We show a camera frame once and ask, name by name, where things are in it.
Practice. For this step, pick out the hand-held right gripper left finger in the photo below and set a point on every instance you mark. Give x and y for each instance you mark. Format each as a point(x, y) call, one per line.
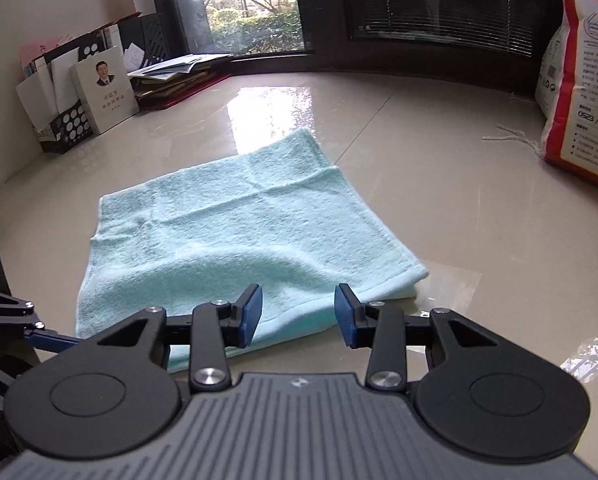
point(251, 315)

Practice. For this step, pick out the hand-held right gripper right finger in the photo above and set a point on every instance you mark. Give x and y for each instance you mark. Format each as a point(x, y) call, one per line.
point(344, 315)

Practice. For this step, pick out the light blue towel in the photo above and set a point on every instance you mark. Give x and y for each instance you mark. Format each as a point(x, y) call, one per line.
point(229, 220)

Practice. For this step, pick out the black perforated file holder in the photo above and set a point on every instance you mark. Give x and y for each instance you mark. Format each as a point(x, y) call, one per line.
point(66, 122)

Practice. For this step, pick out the red folder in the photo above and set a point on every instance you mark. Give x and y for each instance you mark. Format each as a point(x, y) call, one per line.
point(189, 92)

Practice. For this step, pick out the white envelope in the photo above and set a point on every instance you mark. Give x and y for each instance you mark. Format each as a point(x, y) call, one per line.
point(36, 95)

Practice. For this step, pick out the stack of papers and booklets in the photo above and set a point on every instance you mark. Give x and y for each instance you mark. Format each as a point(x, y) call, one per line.
point(179, 67)

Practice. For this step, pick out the white book with portrait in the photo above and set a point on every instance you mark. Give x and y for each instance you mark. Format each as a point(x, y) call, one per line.
point(106, 90)

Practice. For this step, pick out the pink folder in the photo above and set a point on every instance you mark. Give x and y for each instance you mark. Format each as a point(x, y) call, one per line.
point(29, 52)

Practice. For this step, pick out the window blind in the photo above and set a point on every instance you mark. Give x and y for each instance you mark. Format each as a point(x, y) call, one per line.
point(444, 0)

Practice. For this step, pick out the red and white rice bag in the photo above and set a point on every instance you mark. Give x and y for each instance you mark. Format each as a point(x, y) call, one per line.
point(584, 85)

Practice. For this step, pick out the dark window frame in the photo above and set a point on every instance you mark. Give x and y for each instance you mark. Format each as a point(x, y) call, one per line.
point(324, 10)

